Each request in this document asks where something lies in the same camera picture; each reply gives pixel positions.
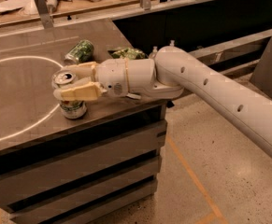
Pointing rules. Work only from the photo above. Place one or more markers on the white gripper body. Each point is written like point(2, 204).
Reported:
point(111, 76)

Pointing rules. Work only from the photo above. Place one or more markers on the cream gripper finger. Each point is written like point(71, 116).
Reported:
point(90, 91)
point(83, 70)

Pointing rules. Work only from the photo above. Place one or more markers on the white 7up soda can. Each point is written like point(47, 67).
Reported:
point(70, 109)

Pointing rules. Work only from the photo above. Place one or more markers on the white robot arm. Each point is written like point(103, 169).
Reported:
point(165, 76)

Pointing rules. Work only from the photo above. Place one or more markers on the green soda can lying down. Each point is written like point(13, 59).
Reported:
point(82, 52)

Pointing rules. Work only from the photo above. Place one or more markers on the green chip bag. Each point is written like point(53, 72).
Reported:
point(127, 53)

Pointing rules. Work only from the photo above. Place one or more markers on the clear bottle left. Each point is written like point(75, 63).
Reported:
point(153, 53)

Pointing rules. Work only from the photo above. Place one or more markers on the clear bottle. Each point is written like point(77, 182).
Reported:
point(172, 43)
point(153, 53)

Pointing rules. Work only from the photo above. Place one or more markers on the clear bottle right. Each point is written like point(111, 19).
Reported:
point(172, 43)

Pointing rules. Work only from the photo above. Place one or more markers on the white papers on workbench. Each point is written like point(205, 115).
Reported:
point(12, 5)

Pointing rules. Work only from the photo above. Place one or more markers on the grey slatted table cabinet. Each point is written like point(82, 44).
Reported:
point(55, 170)

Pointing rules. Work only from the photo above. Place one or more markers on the metal bracket post left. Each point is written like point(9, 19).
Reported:
point(44, 14)

